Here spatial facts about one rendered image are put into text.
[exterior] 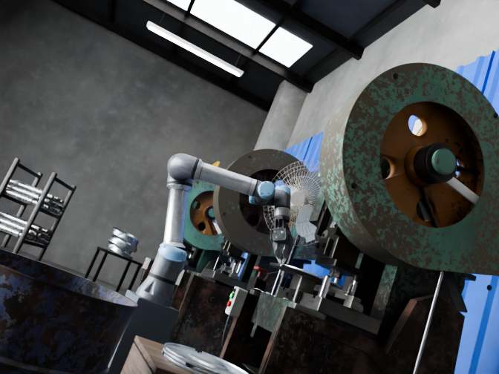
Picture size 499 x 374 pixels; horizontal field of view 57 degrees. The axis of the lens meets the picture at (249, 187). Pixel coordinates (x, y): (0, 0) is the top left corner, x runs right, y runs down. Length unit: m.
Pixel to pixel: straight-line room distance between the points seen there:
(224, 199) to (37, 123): 5.87
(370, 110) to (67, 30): 7.96
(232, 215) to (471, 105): 1.89
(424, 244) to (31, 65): 8.05
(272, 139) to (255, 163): 4.11
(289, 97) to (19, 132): 4.66
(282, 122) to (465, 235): 5.96
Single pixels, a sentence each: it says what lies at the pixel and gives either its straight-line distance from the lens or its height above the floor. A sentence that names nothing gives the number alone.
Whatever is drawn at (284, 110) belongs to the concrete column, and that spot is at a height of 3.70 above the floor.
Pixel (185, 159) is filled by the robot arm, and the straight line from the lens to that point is 1.97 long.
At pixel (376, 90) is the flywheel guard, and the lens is 1.83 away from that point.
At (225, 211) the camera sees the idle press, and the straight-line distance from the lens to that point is 3.35.
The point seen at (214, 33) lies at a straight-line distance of 7.60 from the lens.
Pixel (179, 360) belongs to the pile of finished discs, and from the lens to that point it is 1.38.
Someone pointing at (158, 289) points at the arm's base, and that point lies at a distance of 1.88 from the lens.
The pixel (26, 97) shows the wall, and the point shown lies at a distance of 8.93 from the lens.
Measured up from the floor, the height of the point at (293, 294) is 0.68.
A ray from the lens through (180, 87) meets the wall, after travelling 9.12.
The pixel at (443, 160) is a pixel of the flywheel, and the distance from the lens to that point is 1.87.
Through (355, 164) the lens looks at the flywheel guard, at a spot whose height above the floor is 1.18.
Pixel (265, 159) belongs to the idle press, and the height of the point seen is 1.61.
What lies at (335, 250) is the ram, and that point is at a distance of 2.10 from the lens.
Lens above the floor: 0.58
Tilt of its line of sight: 13 degrees up
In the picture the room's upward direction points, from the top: 21 degrees clockwise
